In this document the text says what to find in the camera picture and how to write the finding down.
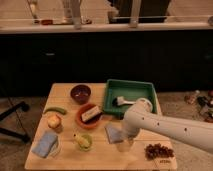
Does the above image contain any blue towel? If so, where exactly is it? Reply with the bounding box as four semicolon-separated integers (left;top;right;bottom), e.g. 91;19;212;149
105;124;123;144

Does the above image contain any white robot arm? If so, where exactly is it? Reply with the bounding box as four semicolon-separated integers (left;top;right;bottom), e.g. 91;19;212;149
122;98;213;154

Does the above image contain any green small bowl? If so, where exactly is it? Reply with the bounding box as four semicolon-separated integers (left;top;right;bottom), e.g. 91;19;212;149
76;134;92;151

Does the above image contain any orange bowl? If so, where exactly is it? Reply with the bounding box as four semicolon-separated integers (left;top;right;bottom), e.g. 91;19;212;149
75;103;102;129

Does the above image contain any purple bowl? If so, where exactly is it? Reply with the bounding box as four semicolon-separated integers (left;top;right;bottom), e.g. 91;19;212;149
70;84;91;105

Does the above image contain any purple grape bunch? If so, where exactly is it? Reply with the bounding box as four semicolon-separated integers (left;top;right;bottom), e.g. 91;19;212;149
145;143;174;160

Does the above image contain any yellow toy corn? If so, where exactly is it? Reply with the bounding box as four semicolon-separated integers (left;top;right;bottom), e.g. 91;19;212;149
74;134;90;148

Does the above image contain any wooden block eraser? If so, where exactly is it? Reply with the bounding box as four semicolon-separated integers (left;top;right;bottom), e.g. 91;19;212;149
81;106;101;122

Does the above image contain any silver metal spatula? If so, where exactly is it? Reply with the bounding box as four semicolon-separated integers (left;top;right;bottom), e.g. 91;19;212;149
116;96;134;106

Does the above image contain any green plastic tray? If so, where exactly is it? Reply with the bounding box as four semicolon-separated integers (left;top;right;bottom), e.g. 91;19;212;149
102;79;157;119

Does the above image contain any blue sponge cloth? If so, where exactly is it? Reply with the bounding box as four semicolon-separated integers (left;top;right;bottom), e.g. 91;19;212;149
32;131;58;158

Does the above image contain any black chair base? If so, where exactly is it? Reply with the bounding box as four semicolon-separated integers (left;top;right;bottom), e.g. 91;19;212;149
0;101;31;143

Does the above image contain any red small dish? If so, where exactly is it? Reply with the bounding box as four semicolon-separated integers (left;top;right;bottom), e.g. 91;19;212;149
41;19;53;25

